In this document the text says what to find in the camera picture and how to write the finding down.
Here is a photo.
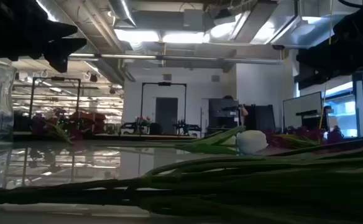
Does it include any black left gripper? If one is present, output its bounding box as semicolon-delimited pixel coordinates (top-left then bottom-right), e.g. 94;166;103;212
0;0;88;73

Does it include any purple artificial flower stem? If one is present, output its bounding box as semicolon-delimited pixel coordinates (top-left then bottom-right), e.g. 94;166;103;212
0;154;363;224
264;125;347;149
31;107;85;144

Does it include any bright ceiling light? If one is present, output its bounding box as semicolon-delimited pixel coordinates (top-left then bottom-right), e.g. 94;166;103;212
113;29;206;44

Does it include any red background object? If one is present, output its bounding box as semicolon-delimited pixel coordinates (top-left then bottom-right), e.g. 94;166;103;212
69;111;108;134

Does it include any background flower bunch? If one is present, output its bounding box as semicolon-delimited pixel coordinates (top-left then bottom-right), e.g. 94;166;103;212
134;115;153;134

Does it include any background wooden-edged table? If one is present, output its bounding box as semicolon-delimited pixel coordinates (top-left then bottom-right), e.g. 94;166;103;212
13;132;198;141

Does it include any long horizontal ceiling pipe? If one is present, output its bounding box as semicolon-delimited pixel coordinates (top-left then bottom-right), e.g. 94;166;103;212
69;52;284;65

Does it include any grey door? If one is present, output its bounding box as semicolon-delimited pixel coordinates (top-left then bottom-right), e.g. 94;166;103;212
155;97;179;135

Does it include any grey ceiling junction box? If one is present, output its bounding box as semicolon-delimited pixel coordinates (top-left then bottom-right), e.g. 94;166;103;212
183;8;204;28

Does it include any black equipment cabinet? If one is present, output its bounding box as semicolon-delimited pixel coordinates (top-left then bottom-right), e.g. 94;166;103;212
208;98;240;135

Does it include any person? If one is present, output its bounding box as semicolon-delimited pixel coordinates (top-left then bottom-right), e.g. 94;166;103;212
222;95;249;125

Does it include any black upright panel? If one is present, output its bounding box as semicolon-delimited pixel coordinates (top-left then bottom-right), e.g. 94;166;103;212
248;104;276;132

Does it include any wide silver spiral duct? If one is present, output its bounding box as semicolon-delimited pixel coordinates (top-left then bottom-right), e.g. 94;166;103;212
37;0;100;54

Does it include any black metal frame rig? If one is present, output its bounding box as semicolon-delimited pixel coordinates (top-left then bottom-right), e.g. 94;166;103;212
29;77;81;125
140;82;188;134

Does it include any silver spiral ceiling duct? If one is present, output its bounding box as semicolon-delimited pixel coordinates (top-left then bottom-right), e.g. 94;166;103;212
108;0;137;28

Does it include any flat sheet-metal duct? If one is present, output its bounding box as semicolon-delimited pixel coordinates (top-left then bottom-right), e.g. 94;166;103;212
204;0;278;44

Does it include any white board with dark frame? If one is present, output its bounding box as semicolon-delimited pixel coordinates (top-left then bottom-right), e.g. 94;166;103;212
282;91;323;129

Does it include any large sheet-metal duct hood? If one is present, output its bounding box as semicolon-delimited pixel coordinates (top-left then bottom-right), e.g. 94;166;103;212
270;0;338;50

